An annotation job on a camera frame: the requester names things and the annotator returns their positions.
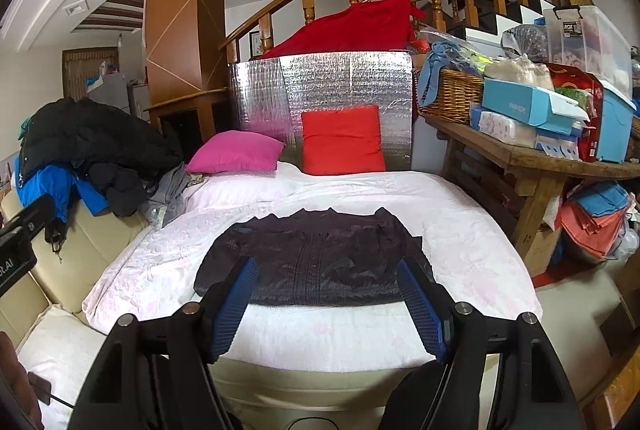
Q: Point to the blue cloth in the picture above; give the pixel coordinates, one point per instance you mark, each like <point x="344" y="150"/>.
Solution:
<point x="432" y="60"/>

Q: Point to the pink pillow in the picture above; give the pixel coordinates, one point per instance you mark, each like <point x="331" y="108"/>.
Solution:
<point x="235" y="153"/>

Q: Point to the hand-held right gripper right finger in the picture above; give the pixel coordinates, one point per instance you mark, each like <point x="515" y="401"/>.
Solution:
<point x="422" y="305"/>

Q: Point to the dark patterned plastic bag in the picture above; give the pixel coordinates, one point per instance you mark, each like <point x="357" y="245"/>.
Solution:
<point x="530" y="40"/>

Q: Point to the clear plastic storage box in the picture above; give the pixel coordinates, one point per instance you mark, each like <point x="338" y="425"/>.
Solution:
<point x="595" y="40"/>

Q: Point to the recessed ceiling light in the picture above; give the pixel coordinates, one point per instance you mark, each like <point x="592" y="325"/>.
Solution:
<point x="77" y="8"/>

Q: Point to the silver insulation panel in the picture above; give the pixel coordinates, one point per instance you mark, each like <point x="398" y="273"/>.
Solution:
<point x="340" y="80"/>

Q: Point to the clear plastic bag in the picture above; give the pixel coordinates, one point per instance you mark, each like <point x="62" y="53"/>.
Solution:
<point x="157" y="215"/>

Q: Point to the light blue plastic bin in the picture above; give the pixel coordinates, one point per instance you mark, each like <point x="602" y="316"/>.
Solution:
<point x="615" y="125"/>

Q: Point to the beige leather sofa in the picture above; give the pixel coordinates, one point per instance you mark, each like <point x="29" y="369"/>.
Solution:
<point x="75" y="260"/>

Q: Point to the wooden side table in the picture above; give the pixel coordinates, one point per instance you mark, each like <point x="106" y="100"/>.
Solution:
<point x="525" y="158"/>

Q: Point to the black coat pile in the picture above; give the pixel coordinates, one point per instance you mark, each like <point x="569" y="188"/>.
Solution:
<point x="100" y="135"/>

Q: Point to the white fluffy cloth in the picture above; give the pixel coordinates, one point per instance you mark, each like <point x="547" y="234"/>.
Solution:
<point x="55" y="355"/>

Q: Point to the white textured blanket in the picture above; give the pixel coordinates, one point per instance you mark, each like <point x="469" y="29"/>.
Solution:
<point x="150" y="260"/>

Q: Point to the teal cardboard box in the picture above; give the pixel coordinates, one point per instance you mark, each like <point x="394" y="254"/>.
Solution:
<point x="515" y="105"/>

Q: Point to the wooden column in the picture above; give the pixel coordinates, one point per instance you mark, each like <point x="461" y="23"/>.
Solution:
<point x="175" y="10"/>

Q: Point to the wicker basket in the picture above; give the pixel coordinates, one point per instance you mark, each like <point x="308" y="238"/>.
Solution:
<point x="450" y="98"/>

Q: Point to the red pillow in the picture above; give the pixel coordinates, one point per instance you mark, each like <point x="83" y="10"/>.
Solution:
<point x="342" y="140"/>

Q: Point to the blue jacket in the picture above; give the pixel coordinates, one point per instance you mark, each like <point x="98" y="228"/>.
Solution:
<point x="45" y="185"/>

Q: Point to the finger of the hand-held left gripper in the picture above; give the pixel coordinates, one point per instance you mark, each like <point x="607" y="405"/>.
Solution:
<point x="30" y="217"/>

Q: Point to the red cloth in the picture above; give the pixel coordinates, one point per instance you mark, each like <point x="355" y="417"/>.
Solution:
<point x="350" y="30"/>

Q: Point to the person's left forearm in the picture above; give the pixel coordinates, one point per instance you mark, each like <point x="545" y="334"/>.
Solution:
<point x="15" y="375"/>

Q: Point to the white tissue pack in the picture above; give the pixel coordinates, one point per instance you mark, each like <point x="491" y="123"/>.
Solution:
<point x="505" y="125"/>

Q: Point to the small picture frame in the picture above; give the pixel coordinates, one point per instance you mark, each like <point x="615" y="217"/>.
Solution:
<point x="255" y="44"/>

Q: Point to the black quilted jacket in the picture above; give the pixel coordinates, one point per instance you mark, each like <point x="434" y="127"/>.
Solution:
<point x="310" y="260"/>

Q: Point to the wooden cabinet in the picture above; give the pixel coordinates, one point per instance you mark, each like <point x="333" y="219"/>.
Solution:
<point x="175" y="103"/>

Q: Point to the white blue packet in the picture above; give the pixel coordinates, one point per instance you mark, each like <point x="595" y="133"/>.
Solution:
<point x="557" y="148"/>

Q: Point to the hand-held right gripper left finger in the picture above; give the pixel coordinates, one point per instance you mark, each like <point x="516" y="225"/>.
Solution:
<point x="232" y="305"/>

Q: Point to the stack of folded cloths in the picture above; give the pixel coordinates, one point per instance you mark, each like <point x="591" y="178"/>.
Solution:
<point x="595" y="225"/>

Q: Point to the staircase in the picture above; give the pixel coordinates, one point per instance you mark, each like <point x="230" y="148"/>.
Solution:
<point x="500" y="18"/>

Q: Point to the grey cloth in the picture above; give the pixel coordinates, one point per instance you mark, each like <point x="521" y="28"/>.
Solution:
<point x="167" y="192"/>

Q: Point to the beige plastic bag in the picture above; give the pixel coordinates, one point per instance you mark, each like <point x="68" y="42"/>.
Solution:
<point x="520" y="70"/>

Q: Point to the red gift bag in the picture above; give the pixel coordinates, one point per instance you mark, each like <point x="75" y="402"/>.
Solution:
<point x="580" y="80"/>

